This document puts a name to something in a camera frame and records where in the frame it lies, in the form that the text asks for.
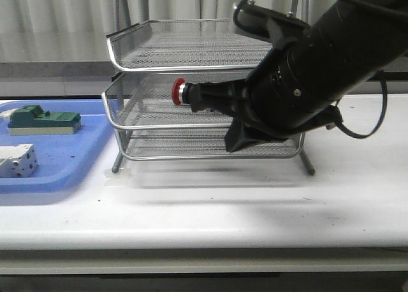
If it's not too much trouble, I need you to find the black cable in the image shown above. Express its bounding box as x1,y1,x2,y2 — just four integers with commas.
232,0,408,139

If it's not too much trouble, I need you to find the silver metal rack frame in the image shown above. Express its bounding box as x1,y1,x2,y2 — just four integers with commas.
111,0,316,177

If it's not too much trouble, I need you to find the blue plastic tray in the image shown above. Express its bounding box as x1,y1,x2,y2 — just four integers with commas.
1,99,113,206

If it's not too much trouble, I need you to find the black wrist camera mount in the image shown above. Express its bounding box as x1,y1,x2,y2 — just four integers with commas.
229,3,310,45

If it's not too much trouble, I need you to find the green knife switch block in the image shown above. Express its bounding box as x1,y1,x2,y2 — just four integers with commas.
8,105,82,135

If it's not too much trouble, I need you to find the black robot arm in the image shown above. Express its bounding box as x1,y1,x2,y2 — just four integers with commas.
172,0,407,152

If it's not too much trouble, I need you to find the red emergency stop button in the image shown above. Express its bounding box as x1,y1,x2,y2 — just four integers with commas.
171,78,206,112

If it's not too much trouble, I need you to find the white circuit breaker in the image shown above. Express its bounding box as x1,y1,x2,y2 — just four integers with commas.
1,144,38,178

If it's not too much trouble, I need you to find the silver mesh tray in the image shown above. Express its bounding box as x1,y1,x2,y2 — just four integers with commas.
106,18,272,72
102,69,250,130
116,128,305,161

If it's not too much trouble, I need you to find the grey stone counter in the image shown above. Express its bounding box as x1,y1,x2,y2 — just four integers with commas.
0,28,408,83

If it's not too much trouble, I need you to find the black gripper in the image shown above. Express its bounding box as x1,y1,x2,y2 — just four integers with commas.
191,40,342,152

